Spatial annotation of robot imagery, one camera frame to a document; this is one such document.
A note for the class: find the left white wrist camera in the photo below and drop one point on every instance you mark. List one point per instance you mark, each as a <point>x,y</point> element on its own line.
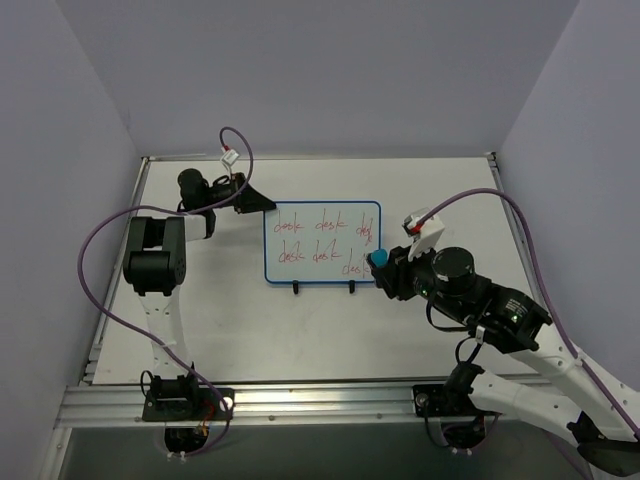
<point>229,157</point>

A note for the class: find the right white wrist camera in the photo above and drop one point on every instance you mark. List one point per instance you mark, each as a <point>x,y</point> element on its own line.
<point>424,236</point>

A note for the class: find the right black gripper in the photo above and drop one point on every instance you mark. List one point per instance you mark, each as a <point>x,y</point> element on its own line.
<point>393,273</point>

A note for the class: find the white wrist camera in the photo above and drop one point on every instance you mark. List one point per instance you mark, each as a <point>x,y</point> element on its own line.
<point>424,236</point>
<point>229,157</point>

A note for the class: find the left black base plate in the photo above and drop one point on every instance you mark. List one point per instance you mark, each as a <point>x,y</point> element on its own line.
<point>177,407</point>

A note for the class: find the blue framed small whiteboard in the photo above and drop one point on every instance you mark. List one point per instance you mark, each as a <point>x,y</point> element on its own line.
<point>320,242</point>

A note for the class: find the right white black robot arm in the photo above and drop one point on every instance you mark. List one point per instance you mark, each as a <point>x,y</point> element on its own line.
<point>592,410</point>

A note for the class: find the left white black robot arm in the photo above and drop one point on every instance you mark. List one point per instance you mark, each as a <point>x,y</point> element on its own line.
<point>154,264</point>

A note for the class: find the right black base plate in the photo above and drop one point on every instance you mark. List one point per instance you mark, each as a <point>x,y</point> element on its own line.
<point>430,400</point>

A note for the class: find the aluminium front rail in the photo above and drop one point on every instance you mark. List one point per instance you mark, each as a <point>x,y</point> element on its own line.
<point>271,404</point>

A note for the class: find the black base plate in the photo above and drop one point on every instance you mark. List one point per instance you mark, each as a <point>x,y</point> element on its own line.
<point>430,400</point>
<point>177,407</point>

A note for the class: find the blue bone-shaped eraser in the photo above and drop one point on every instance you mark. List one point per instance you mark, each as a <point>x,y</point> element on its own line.
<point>377,258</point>

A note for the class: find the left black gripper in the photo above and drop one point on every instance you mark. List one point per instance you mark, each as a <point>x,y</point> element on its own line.
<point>240,194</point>

